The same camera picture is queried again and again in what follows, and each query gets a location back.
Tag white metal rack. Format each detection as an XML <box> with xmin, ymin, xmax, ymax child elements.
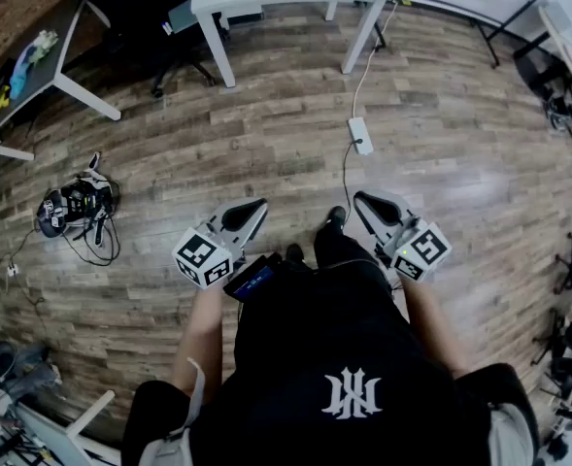
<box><xmin>16</xmin><ymin>389</ymin><xmax>121</xmax><ymax>466</ymax></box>

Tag grey shoulder strap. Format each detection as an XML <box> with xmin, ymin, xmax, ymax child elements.
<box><xmin>139</xmin><ymin>356</ymin><xmax>207</xmax><ymax>466</ymax></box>
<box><xmin>488</xmin><ymin>403</ymin><xmax>534</xmax><ymax>466</ymax></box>

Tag white power strip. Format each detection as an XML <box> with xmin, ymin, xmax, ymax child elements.
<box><xmin>347</xmin><ymin>117</ymin><xmax>375</xmax><ymax>157</ymax></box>

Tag black waist device blue screen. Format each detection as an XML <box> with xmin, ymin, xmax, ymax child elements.
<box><xmin>223</xmin><ymin>253</ymin><xmax>281</xmax><ymax>304</ymax></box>

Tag person's black trousers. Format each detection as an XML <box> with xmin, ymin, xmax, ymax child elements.
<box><xmin>285</xmin><ymin>218</ymin><xmax>393</xmax><ymax>290</ymax></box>

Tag thin black cable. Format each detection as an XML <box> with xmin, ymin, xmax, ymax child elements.
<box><xmin>342</xmin><ymin>138</ymin><xmax>359</xmax><ymax>213</ymax></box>

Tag white power cable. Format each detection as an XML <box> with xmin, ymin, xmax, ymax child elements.
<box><xmin>352</xmin><ymin>0</ymin><xmax>399</xmax><ymax>120</ymax></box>

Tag black helmet rig with cables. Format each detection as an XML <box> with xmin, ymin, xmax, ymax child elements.
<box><xmin>35</xmin><ymin>151</ymin><xmax>121</xmax><ymax>267</ymax></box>

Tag person's black t-shirt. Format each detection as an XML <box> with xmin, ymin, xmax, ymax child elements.
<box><xmin>122</xmin><ymin>254</ymin><xmax>542</xmax><ymax>466</ymax></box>

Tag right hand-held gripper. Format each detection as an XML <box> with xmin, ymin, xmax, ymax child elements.
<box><xmin>353</xmin><ymin>190</ymin><xmax>453</xmax><ymax>284</ymax></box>

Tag blue cloth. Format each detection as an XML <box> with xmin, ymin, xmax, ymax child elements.
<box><xmin>8</xmin><ymin>49</ymin><xmax>42</xmax><ymax>100</ymax></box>

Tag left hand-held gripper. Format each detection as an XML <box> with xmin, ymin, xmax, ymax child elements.
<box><xmin>173</xmin><ymin>197</ymin><xmax>269</xmax><ymax>290</ymax></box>

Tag black visitor chair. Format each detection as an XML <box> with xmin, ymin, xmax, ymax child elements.
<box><xmin>512</xmin><ymin>41</ymin><xmax>572</xmax><ymax>111</ymax></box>

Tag person's left forearm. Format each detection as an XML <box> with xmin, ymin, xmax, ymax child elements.
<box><xmin>171</xmin><ymin>283</ymin><xmax>233</xmax><ymax>410</ymax></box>

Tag grey side table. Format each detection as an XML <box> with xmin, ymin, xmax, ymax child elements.
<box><xmin>0</xmin><ymin>0</ymin><xmax>122</xmax><ymax>162</ymax></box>

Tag person's right forearm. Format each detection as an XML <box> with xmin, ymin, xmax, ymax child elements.
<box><xmin>401</xmin><ymin>274</ymin><xmax>471</xmax><ymax>381</ymax></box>

